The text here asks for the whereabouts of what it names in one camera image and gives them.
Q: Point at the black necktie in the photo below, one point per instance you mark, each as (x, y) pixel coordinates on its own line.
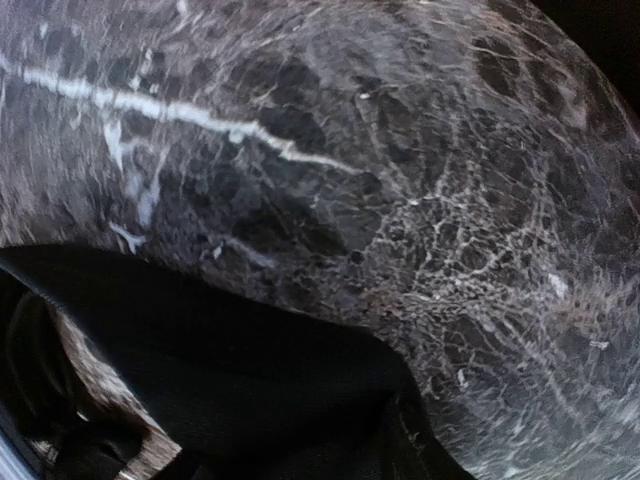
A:
(246, 390)

